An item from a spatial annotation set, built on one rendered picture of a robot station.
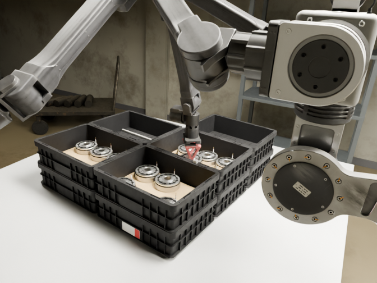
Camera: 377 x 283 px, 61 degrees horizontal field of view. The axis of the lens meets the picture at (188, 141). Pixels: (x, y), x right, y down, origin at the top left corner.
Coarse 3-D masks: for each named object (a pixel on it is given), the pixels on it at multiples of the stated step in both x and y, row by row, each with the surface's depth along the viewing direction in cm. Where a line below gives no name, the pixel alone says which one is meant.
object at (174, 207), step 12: (120, 156) 133; (96, 168) 122; (204, 168) 127; (108, 180) 118; (120, 180) 115; (216, 180) 123; (132, 192) 112; (144, 192) 109; (192, 192) 110; (156, 204) 106; (168, 204) 103; (180, 204) 105
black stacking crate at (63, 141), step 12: (72, 132) 158; (84, 132) 164; (96, 132) 161; (48, 144) 149; (60, 144) 154; (72, 144) 160; (108, 144) 158; (120, 144) 153; (132, 144) 148; (48, 156) 141; (60, 168) 137; (72, 168) 132; (72, 180) 133; (84, 180) 130
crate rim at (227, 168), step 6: (174, 132) 160; (162, 138) 152; (216, 138) 156; (150, 144) 145; (234, 144) 151; (240, 144) 151; (162, 150) 140; (180, 156) 136; (240, 156) 139; (246, 156) 142; (198, 162) 131; (234, 162) 133; (240, 162) 138; (216, 168) 127; (222, 168) 127; (228, 168) 129; (222, 174) 126
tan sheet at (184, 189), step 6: (132, 174) 140; (138, 186) 131; (144, 186) 131; (150, 186) 131; (180, 186) 132; (186, 186) 133; (150, 192) 127; (156, 192) 127; (162, 192) 128; (174, 192) 128; (180, 192) 128; (186, 192) 129; (174, 198) 124; (180, 198) 124
